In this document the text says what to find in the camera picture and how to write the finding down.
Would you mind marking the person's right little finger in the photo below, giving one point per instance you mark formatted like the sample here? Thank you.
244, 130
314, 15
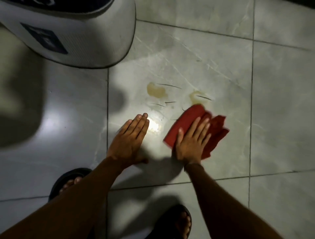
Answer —
207, 140

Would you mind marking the person's left thumb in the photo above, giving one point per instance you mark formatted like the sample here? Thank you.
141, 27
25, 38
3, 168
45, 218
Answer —
141, 161

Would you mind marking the black left sandal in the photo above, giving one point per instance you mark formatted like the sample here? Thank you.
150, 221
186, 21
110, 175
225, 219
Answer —
57, 183

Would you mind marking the person's right foot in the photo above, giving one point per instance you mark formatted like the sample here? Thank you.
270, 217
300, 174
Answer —
183, 225

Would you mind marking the person's right thumb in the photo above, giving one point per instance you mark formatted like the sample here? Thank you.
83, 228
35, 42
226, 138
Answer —
180, 135

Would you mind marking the person's left hand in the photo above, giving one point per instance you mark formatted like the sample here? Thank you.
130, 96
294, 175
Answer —
126, 145

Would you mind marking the person's right middle finger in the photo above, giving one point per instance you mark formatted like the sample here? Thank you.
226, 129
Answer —
202, 128

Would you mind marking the person's right hand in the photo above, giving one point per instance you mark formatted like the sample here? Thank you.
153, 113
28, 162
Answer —
189, 147

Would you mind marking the white appliance with blue label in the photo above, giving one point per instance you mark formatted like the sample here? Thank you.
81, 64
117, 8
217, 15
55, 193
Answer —
86, 34

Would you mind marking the black sandal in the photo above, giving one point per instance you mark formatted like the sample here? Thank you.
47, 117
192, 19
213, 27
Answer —
57, 183
169, 216

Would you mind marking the yellow liquid spill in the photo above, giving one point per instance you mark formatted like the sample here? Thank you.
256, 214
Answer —
155, 90
195, 97

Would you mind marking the person's left foot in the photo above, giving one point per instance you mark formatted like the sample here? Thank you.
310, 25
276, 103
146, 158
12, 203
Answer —
70, 183

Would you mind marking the black right sandal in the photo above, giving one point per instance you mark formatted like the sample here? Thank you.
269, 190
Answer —
169, 216

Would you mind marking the red cleaning cloth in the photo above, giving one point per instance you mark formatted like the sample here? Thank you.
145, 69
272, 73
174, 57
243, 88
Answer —
219, 130

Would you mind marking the person's left forearm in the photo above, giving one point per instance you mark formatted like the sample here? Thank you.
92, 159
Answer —
73, 204

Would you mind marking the person's right forearm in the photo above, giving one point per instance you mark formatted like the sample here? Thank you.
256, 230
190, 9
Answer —
221, 206

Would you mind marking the person's foot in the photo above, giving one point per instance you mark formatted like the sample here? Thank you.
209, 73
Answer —
70, 183
183, 225

